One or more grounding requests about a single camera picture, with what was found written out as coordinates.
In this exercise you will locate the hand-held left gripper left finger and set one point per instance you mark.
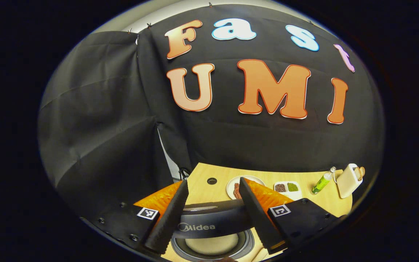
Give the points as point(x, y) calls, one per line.
point(167, 222)

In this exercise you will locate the white rice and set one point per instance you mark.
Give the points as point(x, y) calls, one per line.
point(213, 244)

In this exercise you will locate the white divided tray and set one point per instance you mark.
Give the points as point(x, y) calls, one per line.
point(296, 196)

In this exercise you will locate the white toaster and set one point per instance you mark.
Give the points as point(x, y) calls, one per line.
point(347, 183)

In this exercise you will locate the toasted bread slice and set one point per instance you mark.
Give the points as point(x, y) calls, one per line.
point(357, 174)
point(362, 171)

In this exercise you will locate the red beans heap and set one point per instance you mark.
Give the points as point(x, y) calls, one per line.
point(280, 187)

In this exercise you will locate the green beans heap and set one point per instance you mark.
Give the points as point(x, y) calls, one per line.
point(292, 187)

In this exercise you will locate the red meat piece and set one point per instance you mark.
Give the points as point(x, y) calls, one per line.
point(236, 190)

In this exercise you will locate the dark rice cooker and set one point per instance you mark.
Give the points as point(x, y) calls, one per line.
point(213, 218)

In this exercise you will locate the black tripod stand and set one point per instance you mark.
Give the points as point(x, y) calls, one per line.
point(184, 174)

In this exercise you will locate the round white plate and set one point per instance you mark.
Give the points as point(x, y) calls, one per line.
point(231, 182)

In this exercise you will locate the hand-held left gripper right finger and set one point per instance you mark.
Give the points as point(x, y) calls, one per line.
point(258, 222)

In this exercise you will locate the green drink bottle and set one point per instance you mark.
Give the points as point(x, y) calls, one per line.
point(321, 182)

